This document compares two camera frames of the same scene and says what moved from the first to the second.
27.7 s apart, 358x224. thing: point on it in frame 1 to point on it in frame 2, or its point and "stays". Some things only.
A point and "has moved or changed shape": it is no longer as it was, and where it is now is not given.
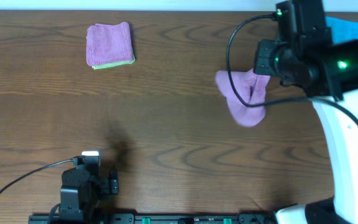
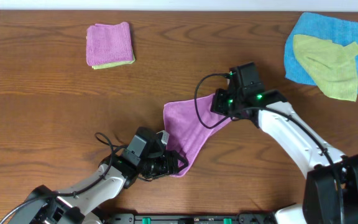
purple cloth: x=107 y=43 to x=114 y=64
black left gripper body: x=109 y=186 to x=157 y=165
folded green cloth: x=114 y=64 stays
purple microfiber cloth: x=252 y=88 has moved or changed shape
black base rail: x=153 y=218 stays
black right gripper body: x=271 y=61 to x=225 y=104
